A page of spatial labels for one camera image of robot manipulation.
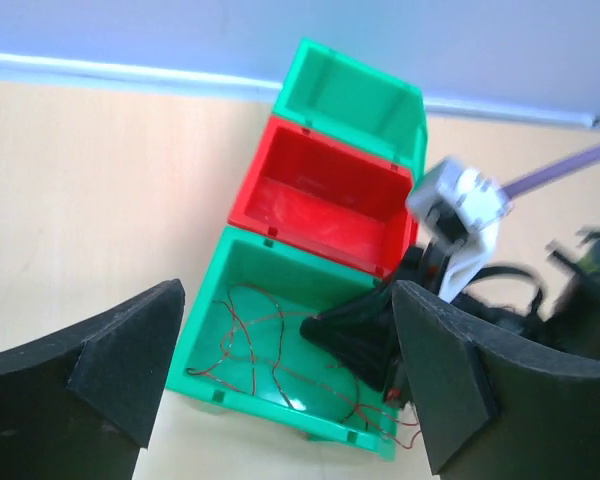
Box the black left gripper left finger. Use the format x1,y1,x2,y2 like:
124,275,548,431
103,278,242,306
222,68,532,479
0,279,185,479

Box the near green plastic bin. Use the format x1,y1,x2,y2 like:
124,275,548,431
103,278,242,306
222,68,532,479
167,227,397,460

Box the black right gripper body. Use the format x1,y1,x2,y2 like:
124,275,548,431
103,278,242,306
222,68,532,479
300,244,449,405

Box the red plastic bin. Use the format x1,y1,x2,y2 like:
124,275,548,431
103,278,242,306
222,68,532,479
228,115,419,278

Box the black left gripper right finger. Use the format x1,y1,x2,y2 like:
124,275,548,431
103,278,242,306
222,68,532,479
392,281,600,479

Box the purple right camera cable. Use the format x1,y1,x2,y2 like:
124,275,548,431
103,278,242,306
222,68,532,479
499,134,600,199

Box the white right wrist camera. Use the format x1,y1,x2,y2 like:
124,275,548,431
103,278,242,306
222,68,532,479
406,157,510,302

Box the red striped thin wire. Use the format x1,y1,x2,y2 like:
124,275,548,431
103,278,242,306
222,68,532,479
185,282,424,450

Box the green plastic bin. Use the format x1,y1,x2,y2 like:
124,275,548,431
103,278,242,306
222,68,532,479
273,39,428,179
167,227,397,460

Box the far green plastic bin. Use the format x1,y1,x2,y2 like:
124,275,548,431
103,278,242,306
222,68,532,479
273,39,428,179

